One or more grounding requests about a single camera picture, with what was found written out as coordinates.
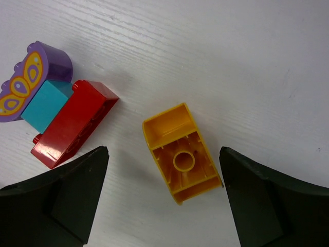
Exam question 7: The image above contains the red long lego brick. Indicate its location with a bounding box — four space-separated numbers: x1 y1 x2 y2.
31 80 119 169

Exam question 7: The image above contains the small orange lego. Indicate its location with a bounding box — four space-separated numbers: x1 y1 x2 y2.
142 103 223 205

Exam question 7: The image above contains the small teal lego piece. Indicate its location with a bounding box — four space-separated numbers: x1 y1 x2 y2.
21 80 73 133

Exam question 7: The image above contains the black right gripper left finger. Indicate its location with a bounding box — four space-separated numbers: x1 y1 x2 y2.
1 146 109 246

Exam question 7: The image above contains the purple orange flower lego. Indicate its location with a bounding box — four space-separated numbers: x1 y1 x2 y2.
1 41 73 122

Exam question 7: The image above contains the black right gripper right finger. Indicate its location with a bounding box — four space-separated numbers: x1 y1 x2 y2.
219 147 328 246

